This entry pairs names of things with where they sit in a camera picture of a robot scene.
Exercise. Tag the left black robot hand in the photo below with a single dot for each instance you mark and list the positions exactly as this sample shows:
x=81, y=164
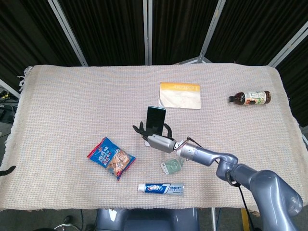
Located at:
x=7, y=171

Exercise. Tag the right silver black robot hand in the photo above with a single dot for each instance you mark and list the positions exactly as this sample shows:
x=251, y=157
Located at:
x=161, y=143

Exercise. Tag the black smartphone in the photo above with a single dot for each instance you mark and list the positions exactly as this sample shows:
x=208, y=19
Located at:
x=156, y=120

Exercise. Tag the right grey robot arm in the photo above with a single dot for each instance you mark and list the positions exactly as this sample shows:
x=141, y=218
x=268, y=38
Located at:
x=264, y=185

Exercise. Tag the white folding phone stand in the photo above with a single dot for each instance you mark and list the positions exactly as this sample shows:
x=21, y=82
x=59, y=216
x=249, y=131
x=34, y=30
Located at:
x=147, y=143

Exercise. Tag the green tissue pack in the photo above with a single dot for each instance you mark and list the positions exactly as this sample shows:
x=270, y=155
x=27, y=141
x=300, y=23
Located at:
x=172, y=166

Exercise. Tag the blue white toothpaste tube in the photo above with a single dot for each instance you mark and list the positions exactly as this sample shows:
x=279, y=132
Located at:
x=158, y=188

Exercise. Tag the blue snack bag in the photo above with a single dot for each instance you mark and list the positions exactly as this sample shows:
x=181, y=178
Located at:
x=113, y=158

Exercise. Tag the orange and white box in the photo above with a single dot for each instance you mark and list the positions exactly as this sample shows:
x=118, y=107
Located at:
x=180, y=96

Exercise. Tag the grey robot torso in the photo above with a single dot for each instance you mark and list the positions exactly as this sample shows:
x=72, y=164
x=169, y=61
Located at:
x=149, y=220

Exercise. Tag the beige woven tablecloth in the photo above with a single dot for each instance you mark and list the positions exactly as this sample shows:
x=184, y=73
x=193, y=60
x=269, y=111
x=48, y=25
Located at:
x=72, y=108

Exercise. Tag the metal table leg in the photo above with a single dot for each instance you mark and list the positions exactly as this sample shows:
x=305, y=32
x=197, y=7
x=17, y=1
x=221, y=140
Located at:
x=213, y=220

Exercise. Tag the brown tea bottle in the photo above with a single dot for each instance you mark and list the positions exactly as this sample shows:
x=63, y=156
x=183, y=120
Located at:
x=251, y=97

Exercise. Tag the yellow strip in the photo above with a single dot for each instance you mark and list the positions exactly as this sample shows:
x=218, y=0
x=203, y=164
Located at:
x=245, y=220

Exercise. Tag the dark pleated screen panel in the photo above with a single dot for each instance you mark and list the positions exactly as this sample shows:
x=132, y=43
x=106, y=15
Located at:
x=29, y=36
x=252, y=31
x=178, y=29
x=108, y=31

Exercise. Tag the white screen frame post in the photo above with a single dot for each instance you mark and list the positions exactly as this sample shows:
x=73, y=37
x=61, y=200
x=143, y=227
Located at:
x=9, y=87
x=148, y=31
x=211, y=31
x=288, y=45
x=68, y=31

